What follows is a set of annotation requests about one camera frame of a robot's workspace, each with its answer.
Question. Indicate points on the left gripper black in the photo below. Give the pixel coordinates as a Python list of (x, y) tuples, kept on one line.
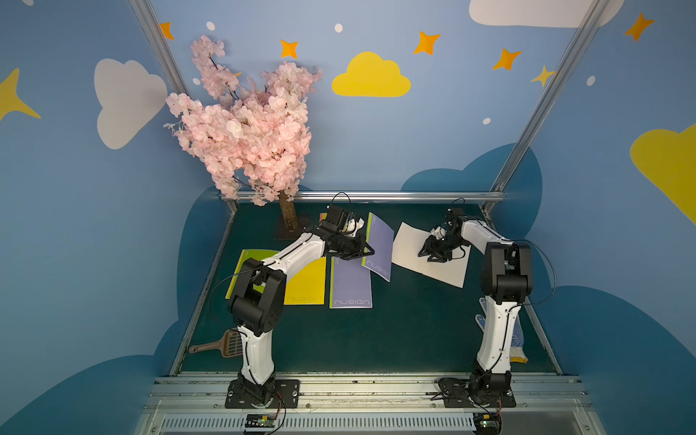
[(351, 245)]

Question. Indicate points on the right controller board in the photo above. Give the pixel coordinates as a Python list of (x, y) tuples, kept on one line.
[(487, 424)]

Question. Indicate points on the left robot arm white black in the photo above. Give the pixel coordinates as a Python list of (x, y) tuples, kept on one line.
[(258, 299)]

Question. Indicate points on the controller board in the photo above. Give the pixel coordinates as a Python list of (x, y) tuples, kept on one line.
[(260, 422), (487, 424)]

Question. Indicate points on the small notebook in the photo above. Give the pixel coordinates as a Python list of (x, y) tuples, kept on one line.
[(407, 245)]

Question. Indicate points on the left controller board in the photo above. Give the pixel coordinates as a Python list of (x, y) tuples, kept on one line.
[(260, 422)]

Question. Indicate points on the brown litter scoop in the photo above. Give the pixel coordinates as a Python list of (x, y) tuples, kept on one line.
[(229, 346)]

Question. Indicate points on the pink cherry blossom tree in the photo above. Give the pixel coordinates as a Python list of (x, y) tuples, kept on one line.
[(249, 137)]

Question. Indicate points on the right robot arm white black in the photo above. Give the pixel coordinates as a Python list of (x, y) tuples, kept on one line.
[(506, 282)]

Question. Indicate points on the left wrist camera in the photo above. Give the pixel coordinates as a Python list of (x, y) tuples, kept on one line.
[(342, 221)]

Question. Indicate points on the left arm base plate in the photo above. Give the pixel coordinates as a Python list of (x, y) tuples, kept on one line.
[(283, 394)]

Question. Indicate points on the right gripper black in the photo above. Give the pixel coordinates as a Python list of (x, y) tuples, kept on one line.
[(438, 245)]

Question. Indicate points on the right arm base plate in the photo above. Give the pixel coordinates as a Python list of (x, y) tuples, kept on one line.
[(454, 394)]

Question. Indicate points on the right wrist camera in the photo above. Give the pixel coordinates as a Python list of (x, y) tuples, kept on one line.
[(451, 226)]

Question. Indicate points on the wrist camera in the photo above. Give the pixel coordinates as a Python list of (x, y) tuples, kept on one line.
[(342, 221), (451, 226)]

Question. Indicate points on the aluminium rail back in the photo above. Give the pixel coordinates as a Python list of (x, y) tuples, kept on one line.
[(399, 196)]

